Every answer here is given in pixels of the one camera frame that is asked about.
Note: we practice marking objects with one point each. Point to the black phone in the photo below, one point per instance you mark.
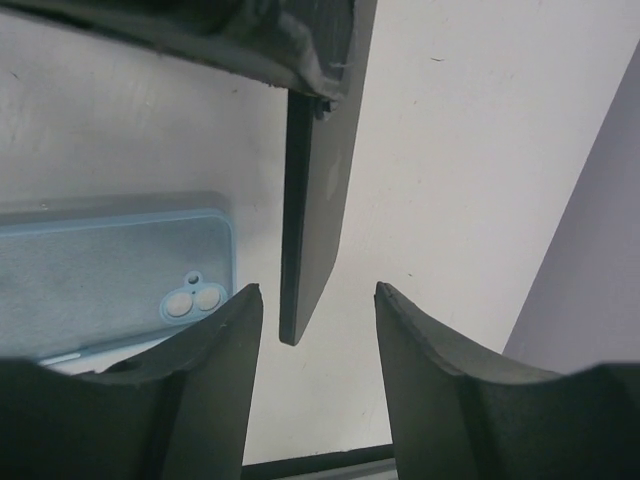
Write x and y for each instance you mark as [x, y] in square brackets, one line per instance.
[320, 141]

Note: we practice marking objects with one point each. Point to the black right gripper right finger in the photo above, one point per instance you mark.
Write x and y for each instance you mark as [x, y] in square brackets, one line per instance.
[458, 410]

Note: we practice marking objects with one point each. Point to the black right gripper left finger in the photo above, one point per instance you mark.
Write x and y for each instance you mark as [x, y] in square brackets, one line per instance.
[178, 410]

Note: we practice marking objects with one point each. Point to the aluminium front rail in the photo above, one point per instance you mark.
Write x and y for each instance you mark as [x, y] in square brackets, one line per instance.
[360, 463]

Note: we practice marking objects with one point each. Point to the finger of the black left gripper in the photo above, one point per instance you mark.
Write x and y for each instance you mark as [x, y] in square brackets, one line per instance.
[296, 45]

